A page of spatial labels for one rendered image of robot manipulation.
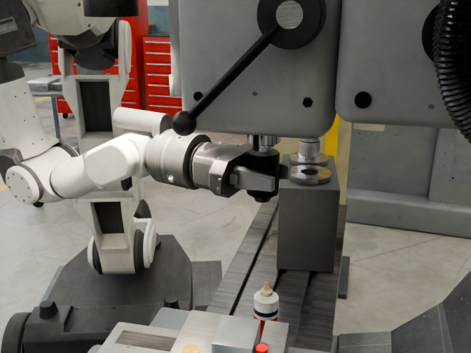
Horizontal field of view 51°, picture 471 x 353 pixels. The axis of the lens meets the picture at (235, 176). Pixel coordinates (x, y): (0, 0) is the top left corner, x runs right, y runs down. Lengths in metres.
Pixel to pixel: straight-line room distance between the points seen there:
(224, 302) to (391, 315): 1.72
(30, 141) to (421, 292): 2.25
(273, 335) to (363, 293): 2.03
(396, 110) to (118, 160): 0.43
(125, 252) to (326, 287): 0.75
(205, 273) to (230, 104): 1.51
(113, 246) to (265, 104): 1.06
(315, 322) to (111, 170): 0.44
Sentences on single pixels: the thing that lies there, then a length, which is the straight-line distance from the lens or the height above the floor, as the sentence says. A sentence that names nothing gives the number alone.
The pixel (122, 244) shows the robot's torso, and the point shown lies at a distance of 1.56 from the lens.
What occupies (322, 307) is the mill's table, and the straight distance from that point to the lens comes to 0.96.
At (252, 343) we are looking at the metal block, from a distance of 0.64.
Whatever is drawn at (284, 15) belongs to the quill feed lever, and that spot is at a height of 1.45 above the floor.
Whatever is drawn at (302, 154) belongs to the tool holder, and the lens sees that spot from 1.10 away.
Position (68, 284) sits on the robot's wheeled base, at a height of 0.57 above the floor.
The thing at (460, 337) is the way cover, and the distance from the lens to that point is 0.87.
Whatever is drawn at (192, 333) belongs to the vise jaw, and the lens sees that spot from 0.71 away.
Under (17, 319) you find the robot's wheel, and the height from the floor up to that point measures 0.60.
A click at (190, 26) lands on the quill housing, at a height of 1.44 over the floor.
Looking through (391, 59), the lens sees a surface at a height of 1.41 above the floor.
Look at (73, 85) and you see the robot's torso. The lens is 1.34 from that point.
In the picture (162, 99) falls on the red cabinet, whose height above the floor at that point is 0.30.
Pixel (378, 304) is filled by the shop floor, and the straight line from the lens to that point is 2.66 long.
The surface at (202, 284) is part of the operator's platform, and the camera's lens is 1.98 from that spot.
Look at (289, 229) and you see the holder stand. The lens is 1.01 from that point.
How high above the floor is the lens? 1.48
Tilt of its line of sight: 21 degrees down
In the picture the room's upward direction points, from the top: straight up
